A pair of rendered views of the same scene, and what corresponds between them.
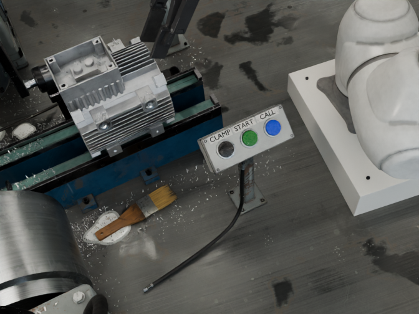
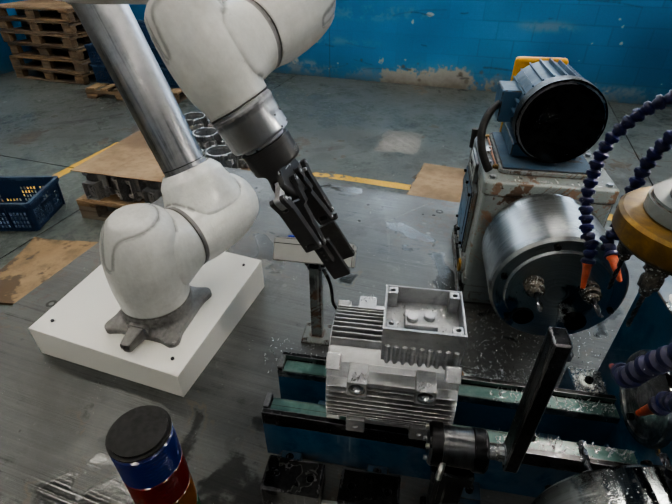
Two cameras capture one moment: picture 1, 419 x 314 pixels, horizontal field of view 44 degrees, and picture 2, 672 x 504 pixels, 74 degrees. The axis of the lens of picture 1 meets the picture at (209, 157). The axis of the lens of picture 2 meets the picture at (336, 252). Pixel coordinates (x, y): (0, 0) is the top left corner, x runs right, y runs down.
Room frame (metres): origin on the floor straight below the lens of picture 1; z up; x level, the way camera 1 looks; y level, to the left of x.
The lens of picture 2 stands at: (1.23, 0.34, 1.60)
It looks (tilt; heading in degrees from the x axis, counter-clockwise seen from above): 35 degrees down; 209
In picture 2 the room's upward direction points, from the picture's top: straight up
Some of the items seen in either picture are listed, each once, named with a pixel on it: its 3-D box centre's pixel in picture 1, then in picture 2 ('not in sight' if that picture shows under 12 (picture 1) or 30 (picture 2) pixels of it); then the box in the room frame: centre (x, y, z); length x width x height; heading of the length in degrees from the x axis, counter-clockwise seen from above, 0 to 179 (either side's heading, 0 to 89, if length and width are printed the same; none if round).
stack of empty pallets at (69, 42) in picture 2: not in sight; (64, 40); (-2.79, -6.13, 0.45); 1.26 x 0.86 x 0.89; 100
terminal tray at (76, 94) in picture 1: (85, 75); (421, 326); (0.73, 0.22, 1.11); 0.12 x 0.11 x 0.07; 110
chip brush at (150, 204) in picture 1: (136, 213); not in sight; (0.57, 0.19, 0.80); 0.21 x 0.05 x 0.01; 117
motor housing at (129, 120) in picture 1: (115, 97); (391, 363); (0.74, 0.18, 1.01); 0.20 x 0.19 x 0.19; 110
